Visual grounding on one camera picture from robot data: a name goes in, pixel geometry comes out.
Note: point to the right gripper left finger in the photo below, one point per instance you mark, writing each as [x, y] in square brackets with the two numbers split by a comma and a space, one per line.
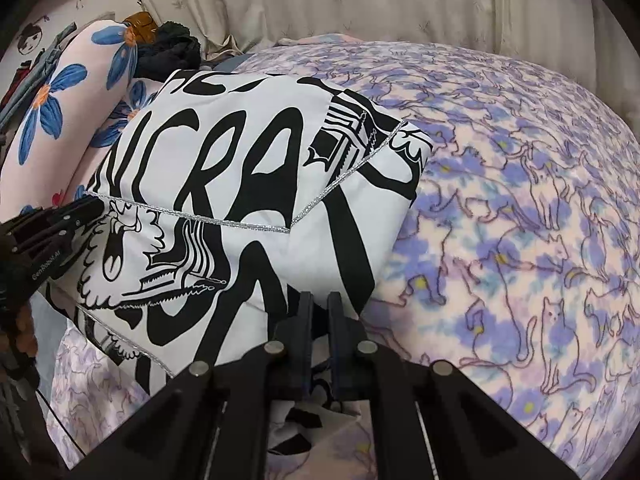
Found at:
[293, 364]

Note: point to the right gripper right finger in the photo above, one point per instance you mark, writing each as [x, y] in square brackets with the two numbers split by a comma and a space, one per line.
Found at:
[352, 355]

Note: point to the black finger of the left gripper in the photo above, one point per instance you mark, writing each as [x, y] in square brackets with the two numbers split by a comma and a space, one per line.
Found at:
[60, 224]

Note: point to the black white graffiti garment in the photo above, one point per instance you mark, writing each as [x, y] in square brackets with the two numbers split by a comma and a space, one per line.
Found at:
[226, 198]

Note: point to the grey clothes pile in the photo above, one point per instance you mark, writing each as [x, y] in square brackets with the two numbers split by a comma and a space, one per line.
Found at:
[33, 78]

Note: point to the person left hand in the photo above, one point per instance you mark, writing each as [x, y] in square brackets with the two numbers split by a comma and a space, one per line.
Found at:
[22, 333]

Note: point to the pink blue flower pillow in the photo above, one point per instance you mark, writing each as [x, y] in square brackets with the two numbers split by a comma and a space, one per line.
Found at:
[52, 154]

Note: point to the purple cat print blanket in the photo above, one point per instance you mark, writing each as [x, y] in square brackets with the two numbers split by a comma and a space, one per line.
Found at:
[519, 259]

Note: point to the brown bag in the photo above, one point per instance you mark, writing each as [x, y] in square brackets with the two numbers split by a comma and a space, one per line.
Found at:
[142, 26]

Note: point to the black crumpled cloth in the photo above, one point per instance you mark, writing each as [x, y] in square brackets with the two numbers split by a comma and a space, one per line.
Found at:
[174, 48]

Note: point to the beige curtain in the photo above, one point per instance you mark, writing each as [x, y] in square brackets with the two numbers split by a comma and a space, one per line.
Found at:
[580, 39]

